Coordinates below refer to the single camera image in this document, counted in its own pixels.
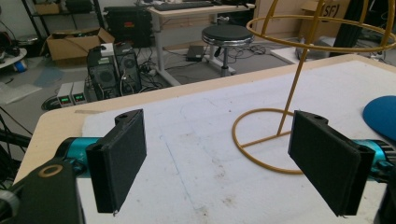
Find round white side table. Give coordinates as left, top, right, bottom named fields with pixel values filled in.
left=0, top=47, right=28, bottom=70

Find grey power supply unit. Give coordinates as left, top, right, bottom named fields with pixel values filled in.
left=56, top=82, right=75, bottom=108
left=71, top=80, right=88, bottom=105

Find black keyboard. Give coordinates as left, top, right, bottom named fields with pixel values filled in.
left=153, top=0, right=215, bottom=12

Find black equipment case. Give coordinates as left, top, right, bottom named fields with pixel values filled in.
left=103, top=6, right=153, bottom=49

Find open cardboard box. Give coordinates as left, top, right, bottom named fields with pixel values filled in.
left=41, top=27, right=116, bottom=62

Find black power adapter box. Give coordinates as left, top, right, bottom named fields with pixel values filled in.
left=186, top=45, right=205, bottom=63

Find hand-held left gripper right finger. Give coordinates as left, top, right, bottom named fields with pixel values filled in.
left=288, top=109, right=376, bottom=217

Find yellow wire hat stand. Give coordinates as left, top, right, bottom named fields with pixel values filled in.
left=232, top=0, right=396, bottom=175

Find round black stool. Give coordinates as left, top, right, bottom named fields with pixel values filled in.
left=201, top=24, right=256, bottom=77

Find white table mat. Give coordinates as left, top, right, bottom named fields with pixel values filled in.
left=76, top=60, right=396, bottom=224

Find large cardboard boxes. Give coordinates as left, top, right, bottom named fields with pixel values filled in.
left=252, top=0, right=351, bottom=40

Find black metal shelf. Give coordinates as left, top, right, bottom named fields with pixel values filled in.
left=21, top=0, right=106, bottom=38

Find tangle of black cables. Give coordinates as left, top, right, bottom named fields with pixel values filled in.
left=136, top=46, right=194, bottom=92

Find blue plate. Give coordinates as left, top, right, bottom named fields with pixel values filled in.
left=362, top=95, right=396, bottom=143

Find white desk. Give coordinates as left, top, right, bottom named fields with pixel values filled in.
left=147, top=2, right=256, bottom=87

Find black computer tower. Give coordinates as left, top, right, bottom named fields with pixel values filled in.
left=113, top=42, right=143, bottom=96
left=86, top=46, right=120, bottom=101

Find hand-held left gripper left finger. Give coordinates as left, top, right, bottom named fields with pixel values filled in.
left=85, top=108, right=148, bottom=215

